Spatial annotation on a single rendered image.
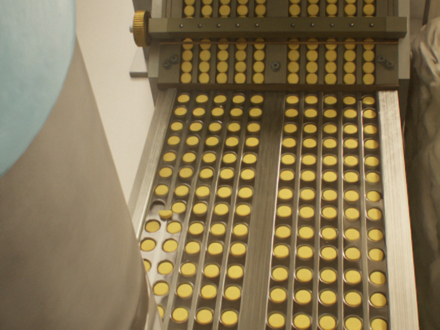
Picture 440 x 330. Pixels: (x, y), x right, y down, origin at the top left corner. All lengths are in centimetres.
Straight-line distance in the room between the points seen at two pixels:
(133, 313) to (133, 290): 1
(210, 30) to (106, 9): 47
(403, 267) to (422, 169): 12
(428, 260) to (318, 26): 22
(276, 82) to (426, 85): 14
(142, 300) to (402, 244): 35
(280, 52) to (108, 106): 31
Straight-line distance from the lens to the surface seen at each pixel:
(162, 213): 52
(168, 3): 65
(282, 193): 53
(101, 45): 98
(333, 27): 60
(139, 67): 90
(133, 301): 16
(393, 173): 54
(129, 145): 80
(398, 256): 49
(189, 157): 56
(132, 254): 15
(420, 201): 55
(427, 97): 61
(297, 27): 60
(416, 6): 97
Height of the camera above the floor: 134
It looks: 45 degrees down
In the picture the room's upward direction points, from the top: 8 degrees counter-clockwise
